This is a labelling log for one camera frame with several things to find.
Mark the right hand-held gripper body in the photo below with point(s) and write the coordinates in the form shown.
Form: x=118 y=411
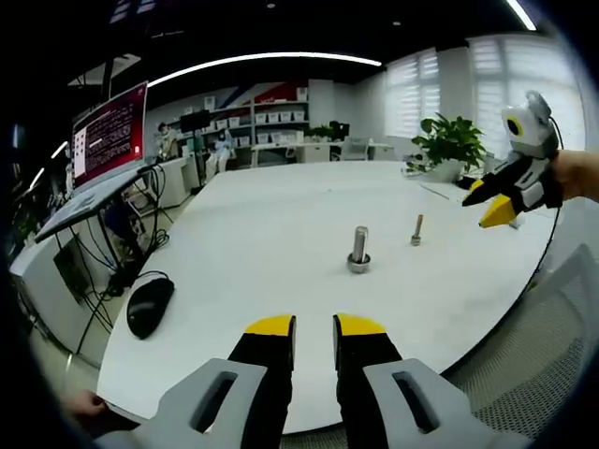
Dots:
x=533 y=135

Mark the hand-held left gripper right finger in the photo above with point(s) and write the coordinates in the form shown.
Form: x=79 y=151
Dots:
x=402 y=407

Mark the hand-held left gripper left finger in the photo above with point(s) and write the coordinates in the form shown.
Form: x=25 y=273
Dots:
x=206 y=402

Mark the small steel threaded stud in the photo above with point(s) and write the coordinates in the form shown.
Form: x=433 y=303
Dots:
x=418 y=227

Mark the large steel threaded stud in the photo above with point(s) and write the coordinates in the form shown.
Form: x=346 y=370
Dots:
x=360 y=241

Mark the person's left hand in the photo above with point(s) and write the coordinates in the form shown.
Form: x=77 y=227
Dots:
x=84 y=404

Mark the white handheld controller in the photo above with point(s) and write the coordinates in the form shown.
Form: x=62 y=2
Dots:
x=515 y=225

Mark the wide window blind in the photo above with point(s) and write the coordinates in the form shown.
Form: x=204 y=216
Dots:
x=515 y=84

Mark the large potted green plant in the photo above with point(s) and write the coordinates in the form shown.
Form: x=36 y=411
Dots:
x=451 y=140

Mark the black computer mouse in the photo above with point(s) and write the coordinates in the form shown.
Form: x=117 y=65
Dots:
x=150 y=308

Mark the ceiling strip light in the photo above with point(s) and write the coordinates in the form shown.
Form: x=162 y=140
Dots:
x=521 y=14

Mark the narrow window blind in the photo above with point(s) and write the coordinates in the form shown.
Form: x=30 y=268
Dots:
x=414 y=91

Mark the white mesh office chair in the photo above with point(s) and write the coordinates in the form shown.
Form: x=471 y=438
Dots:
x=538 y=360

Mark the grey background office chair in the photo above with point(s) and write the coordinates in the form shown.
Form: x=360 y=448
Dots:
x=354 y=147

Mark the small black desk monitor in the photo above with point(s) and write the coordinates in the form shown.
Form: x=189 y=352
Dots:
x=340 y=128

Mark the small green desk plant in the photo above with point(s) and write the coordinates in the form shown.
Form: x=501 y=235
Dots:
x=318 y=132

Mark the white background desk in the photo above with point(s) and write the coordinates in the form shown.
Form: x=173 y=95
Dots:
x=309 y=149

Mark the white side cabinet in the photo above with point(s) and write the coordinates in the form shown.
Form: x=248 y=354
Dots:
x=39 y=285

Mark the white low cabinet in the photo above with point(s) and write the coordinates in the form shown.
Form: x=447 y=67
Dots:
x=177 y=182

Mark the tilted standing desk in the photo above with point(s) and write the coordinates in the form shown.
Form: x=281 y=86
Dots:
x=84 y=208

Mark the row of white storage bins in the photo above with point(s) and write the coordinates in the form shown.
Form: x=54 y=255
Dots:
x=281 y=117

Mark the white storage shelf unit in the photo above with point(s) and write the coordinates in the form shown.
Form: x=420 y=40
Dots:
x=281 y=110

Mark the long curved ceiling light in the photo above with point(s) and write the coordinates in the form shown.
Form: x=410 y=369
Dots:
x=262 y=60

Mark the black screen on floor stand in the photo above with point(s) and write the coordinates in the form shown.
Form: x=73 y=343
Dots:
x=195 y=120

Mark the large monitor with red screen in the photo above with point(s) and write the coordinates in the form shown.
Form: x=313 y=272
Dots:
x=110 y=135

